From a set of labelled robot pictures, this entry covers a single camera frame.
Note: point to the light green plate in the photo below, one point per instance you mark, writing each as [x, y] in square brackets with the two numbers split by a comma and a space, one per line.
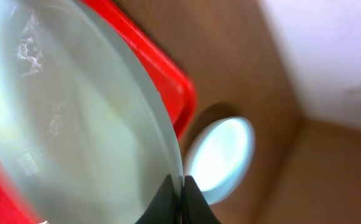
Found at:
[84, 134]

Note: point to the light blue plate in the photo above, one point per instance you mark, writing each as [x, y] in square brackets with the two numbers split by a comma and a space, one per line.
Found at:
[220, 157]

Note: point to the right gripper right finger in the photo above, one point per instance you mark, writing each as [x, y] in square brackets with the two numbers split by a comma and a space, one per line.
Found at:
[195, 209]

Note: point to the red plastic tray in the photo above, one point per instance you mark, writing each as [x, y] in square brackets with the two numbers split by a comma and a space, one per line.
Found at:
[176, 90]

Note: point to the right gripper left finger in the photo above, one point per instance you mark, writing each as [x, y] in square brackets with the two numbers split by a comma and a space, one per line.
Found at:
[163, 207]

